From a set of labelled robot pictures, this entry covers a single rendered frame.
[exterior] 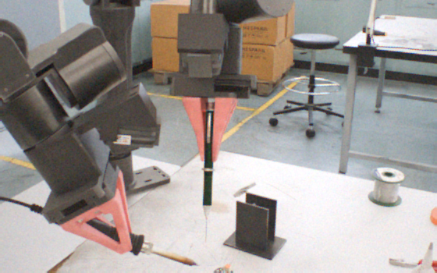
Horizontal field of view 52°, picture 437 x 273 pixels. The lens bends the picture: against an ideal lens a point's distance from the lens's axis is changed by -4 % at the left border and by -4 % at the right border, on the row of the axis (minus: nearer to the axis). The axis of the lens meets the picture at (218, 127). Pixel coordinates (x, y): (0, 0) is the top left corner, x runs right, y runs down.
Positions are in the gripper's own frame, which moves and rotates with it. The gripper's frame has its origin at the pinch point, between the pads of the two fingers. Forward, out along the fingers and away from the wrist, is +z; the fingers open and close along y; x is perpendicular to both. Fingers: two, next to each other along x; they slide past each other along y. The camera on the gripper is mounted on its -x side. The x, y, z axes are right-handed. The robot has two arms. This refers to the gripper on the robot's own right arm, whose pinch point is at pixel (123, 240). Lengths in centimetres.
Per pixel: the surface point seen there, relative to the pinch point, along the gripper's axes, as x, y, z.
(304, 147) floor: -43, 219, 119
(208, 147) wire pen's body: -13.0, 4.8, -3.1
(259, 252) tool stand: -10.7, 12.8, 19.3
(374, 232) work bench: -28.3, 15.7, 28.8
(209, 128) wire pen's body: -14.1, 5.3, -4.9
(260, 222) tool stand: -13.0, 13.5, 15.1
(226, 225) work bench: -7.2, 21.5, 17.9
